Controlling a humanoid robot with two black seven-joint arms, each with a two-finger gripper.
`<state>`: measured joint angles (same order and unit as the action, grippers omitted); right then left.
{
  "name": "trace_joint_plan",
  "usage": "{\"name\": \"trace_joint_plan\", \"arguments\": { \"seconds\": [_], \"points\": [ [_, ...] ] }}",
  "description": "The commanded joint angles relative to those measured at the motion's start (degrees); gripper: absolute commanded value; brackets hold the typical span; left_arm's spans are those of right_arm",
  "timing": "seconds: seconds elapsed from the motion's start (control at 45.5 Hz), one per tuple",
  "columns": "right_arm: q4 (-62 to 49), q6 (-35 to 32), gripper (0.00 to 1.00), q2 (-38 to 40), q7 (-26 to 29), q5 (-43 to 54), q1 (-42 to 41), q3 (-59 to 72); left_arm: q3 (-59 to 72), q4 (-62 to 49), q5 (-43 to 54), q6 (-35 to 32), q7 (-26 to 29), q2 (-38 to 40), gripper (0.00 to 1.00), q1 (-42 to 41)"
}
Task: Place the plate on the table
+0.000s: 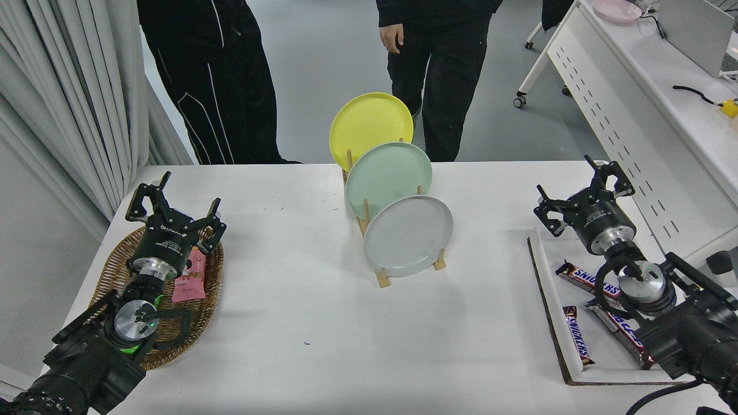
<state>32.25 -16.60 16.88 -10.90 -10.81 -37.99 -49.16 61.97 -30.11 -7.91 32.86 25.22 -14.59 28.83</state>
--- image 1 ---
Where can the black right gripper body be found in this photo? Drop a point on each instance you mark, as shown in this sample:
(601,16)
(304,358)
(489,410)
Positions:
(599,219)

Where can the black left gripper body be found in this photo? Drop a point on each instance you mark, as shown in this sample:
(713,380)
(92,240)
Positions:
(164,242)

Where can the grey plate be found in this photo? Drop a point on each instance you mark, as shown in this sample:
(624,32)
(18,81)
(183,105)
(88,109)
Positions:
(406,236)

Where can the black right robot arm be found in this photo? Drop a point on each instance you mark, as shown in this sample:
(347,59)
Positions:
(692,334)

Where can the person's forearm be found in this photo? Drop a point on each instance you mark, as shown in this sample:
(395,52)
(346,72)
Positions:
(387,11)

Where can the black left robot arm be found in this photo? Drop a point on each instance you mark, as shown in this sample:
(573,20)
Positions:
(86,357)

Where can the pink plate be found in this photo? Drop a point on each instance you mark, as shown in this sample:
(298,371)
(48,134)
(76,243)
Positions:
(617,10)

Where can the mint green plate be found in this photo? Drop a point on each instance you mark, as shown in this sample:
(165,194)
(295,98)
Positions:
(386,173)

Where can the wooden plate rack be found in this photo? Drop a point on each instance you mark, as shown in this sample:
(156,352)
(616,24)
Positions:
(382,279)

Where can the yellow plate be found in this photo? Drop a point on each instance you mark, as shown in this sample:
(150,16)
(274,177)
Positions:
(369,121)

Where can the person's hand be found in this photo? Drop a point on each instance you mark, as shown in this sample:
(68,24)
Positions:
(391,37)

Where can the brown wicker basket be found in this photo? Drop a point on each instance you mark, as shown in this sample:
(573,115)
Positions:
(115,259)

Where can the pink snack packet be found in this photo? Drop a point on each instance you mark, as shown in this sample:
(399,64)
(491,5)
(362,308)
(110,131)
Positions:
(190,288)

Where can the Snickers bar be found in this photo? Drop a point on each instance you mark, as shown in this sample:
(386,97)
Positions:
(622,331)
(578,340)
(582,278)

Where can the white foam tray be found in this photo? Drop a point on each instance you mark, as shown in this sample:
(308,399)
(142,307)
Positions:
(548,288)

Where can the white perforated desk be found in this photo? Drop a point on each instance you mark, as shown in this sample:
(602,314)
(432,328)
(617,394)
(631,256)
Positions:
(634,75)

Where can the yellow round object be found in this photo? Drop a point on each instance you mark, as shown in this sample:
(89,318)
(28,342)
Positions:
(730,108)

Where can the pale grey curtain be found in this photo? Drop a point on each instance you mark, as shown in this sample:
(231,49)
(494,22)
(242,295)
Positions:
(57,86)

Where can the person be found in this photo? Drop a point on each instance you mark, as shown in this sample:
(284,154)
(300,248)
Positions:
(450,69)
(196,57)

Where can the grey laptop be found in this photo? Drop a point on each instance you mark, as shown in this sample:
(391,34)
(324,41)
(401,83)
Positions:
(692,29)

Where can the black chair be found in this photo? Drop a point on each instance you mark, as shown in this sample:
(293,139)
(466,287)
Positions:
(556,11)

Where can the black-capped white post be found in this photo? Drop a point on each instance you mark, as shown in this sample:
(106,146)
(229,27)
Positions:
(719,262)

